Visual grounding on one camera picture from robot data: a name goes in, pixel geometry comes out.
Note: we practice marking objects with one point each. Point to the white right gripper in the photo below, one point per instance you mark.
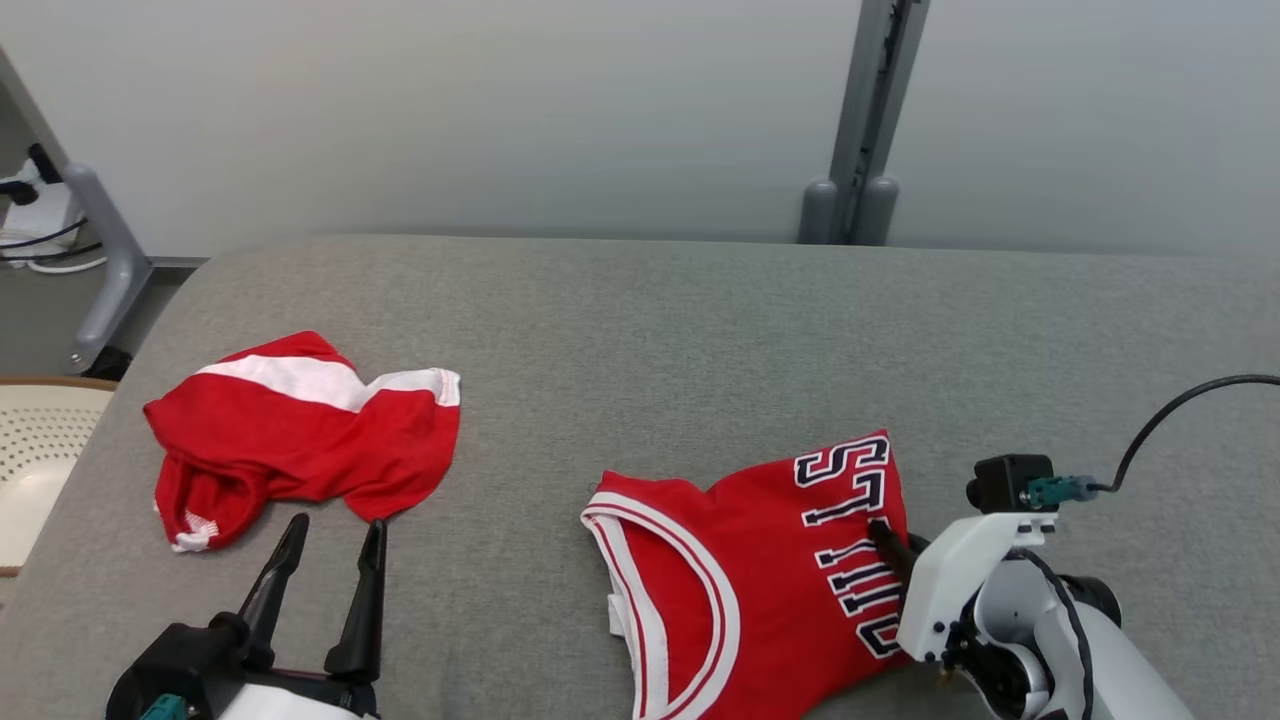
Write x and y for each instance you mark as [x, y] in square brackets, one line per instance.
[950, 590]

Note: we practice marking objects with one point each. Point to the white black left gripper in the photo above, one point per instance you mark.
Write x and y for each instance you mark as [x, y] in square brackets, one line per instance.
[310, 700]

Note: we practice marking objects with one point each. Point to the red Bulls basketball jersey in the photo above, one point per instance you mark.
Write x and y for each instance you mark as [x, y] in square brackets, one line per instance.
[760, 560]

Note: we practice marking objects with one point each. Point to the red shorts with white band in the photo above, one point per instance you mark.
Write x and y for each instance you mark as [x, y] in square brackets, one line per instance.
[300, 440]

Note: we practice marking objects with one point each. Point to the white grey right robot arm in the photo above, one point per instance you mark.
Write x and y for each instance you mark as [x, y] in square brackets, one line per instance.
[1100, 660]

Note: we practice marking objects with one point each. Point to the white perforated laundry basket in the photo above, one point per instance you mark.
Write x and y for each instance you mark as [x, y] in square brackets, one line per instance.
[40, 450]

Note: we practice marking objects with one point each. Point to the black caster wheel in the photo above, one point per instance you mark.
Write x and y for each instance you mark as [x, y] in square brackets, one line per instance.
[110, 363]

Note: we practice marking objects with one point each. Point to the grey metal partition leg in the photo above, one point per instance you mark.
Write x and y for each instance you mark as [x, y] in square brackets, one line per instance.
[115, 260]

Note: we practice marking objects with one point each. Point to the white power strip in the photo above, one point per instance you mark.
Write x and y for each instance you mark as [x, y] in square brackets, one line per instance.
[45, 220]

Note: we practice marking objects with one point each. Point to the black power plug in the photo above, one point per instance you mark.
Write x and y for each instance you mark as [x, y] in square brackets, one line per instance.
[42, 163]

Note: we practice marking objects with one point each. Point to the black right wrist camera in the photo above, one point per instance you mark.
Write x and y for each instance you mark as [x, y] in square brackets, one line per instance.
[1005, 482]

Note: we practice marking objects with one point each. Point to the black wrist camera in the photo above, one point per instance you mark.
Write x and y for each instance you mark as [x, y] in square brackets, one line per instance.
[1005, 482]
[170, 660]

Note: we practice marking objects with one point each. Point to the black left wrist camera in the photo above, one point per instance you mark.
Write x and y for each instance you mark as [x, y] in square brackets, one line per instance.
[170, 660]

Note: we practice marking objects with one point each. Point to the teal right camera connector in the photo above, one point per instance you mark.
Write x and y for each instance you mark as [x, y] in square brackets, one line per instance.
[1055, 491]

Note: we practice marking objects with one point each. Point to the teal camera connector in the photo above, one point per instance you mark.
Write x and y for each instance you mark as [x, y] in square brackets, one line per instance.
[1055, 491]
[163, 710]

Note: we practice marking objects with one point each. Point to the teal left camera connector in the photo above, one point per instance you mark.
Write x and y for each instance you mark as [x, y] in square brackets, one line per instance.
[163, 710]

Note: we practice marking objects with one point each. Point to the grey metal partition post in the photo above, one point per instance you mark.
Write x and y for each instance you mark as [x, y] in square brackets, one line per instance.
[870, 100]

